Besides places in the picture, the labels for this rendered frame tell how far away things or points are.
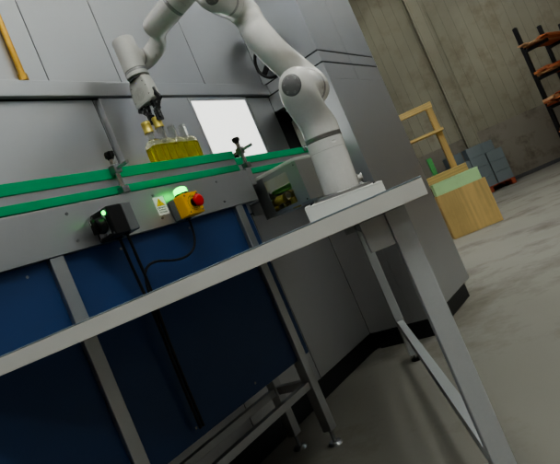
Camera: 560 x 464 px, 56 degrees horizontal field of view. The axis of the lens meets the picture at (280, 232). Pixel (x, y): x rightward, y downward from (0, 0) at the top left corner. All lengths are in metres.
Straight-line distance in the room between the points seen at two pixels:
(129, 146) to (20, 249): 0.82
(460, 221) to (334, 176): 4.76
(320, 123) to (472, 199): 4.82
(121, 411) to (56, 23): 1.44
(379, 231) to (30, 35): 1.52
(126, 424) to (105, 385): 0.11
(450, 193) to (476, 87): 6.74
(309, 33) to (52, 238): 1.85
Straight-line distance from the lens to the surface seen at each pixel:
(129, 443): 1.43
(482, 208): 6.42
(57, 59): 2.15
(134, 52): 2.10
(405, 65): 12.73
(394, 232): 0.99
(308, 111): 1.68
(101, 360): 1.41
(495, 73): 13.07
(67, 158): 1.94
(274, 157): 2.40
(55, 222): 1.45
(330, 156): 1.68
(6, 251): 1.37
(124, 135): 2.09
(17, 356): 1.14
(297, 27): 2.90
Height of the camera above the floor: 0.74
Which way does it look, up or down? 1 degrees up
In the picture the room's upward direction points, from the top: 23 degrees counter-clockwise
